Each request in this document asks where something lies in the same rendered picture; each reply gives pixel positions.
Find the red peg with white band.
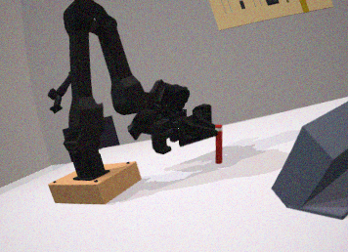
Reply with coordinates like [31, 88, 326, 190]
[215, 125, 223, 164]

